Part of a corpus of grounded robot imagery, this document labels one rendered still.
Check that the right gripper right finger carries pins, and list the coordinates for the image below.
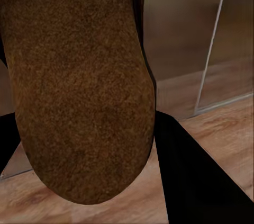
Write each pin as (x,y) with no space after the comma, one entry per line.
(197,190)

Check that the sandal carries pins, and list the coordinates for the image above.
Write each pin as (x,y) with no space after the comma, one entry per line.
(84,93)

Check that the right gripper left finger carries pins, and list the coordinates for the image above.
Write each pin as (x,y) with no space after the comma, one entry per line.
(9,138)

